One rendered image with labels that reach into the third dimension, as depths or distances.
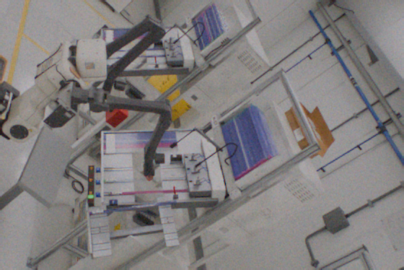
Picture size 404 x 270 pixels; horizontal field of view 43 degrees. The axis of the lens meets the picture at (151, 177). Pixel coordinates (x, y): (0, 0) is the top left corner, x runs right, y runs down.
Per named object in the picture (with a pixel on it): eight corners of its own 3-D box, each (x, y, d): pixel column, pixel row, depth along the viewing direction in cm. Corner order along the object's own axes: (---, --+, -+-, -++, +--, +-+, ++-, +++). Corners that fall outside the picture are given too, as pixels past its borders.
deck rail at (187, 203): (102, 212, 307) (101, 205, 303) (102, 209, 309) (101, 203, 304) (217, 206, 312) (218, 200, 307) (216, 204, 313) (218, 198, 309)
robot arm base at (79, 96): (72, 81, 254) (71, 94, 246) (88, 82, 255) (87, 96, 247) (71, 94, 260) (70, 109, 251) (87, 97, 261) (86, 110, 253)
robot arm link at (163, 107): (176, 96, 263) (177, 112, 258) (170, 112, 274) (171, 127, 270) (90, 86, 255) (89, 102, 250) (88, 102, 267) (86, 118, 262)
